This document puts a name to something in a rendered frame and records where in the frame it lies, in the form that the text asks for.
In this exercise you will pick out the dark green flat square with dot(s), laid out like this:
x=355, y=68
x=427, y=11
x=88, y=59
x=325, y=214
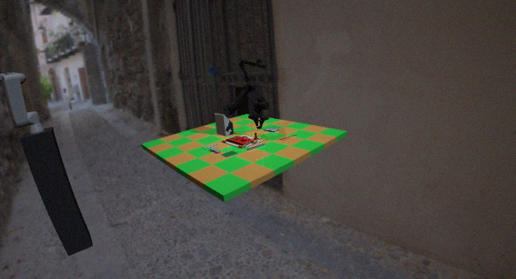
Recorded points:
x=228, y=154

